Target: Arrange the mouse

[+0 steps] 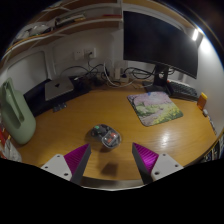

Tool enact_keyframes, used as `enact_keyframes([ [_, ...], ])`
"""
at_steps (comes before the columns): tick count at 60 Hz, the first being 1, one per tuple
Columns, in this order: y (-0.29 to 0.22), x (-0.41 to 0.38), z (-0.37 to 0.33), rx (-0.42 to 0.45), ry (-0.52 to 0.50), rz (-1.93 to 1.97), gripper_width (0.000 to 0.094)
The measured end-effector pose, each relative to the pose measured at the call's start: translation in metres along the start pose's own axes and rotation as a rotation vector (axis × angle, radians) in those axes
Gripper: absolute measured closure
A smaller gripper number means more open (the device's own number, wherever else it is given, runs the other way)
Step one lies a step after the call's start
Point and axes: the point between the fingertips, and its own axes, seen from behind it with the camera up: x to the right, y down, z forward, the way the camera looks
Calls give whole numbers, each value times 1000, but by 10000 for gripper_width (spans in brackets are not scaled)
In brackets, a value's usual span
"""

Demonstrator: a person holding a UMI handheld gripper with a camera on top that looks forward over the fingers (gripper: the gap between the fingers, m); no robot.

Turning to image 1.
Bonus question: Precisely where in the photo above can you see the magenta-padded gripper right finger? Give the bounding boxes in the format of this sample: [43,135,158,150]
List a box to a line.
[131,142,185,185]

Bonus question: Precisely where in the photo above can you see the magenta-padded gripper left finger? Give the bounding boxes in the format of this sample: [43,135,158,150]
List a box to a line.
[40,143,92,185]

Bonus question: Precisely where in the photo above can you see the cherry blossom print mouse pad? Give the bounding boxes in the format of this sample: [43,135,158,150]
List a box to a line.
[126,91,184,128]

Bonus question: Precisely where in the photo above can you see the small dark adapter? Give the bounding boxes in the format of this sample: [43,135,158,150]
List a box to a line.
[52,102,68,113]

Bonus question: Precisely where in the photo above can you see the green plastic jug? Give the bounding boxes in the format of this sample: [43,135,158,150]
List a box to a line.
[0,77,37,146]

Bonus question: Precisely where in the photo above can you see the low shelf unit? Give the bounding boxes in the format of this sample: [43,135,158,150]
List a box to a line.
[204,131,224,164]

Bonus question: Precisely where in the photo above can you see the red and white packaging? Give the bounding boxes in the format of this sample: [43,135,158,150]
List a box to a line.
[0,123,22,162]

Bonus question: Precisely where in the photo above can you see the silver mini computer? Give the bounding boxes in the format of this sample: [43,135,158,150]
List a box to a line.
[44,77,75,102]

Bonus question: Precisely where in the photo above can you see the black keyboard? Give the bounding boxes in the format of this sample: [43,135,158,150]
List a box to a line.
[166,79,200,102]

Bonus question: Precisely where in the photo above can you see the orange bottle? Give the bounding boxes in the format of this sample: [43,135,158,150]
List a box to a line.
[196,92,208,111]

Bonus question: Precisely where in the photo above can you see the white power strip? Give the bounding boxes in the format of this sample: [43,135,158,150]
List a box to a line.
[111,68,131,84]

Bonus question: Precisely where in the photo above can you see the black computer monitor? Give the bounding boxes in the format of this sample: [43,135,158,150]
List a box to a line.
[122,10,200,95]

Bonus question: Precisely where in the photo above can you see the bright light bar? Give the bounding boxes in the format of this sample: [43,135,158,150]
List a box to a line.
[191,28,200,43]

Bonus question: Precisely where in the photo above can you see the white cable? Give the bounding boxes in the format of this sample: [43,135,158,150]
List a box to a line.
[102,63,134,88]

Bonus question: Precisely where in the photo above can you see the black cable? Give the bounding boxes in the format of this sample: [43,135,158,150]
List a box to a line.
[59,64,158,88]

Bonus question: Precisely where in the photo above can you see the white wall socket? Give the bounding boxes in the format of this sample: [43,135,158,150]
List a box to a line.
[73,47,98,61]

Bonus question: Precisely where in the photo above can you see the wooden wall shelf unit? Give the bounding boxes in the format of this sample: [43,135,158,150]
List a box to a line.
[0,0,125,64]

